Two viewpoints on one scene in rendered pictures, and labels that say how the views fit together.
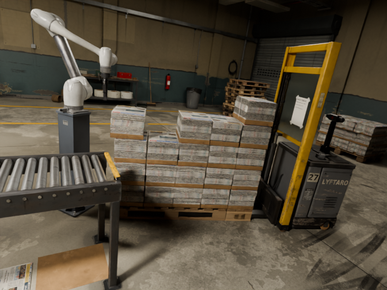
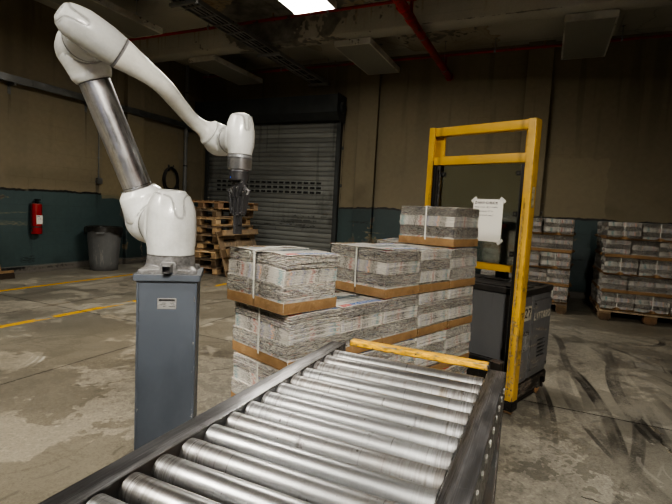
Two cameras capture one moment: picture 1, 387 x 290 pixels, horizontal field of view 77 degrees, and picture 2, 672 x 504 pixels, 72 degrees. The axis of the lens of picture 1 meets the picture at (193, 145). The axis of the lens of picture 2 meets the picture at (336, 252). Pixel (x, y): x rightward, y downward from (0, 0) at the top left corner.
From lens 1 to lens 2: 1.66 m
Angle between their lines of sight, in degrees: 37
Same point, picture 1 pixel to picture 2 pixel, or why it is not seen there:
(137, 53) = not seen: outside the picture
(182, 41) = (60, 128)
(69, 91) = (179, 217)
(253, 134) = (462, 263)
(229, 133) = (438, 266)
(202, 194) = not seen: hidden behind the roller
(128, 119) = (314, 266)
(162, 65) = (17, 180)
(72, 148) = (191, 368)
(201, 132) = (409, 271)
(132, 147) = (318, 329)
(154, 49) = not seen: outside the picture
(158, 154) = (356, 332)
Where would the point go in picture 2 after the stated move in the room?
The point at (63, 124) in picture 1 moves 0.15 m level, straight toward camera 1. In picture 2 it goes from (158, 310) to (194, 316)
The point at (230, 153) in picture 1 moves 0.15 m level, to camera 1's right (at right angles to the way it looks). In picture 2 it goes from (440, 303) to (459, 301)
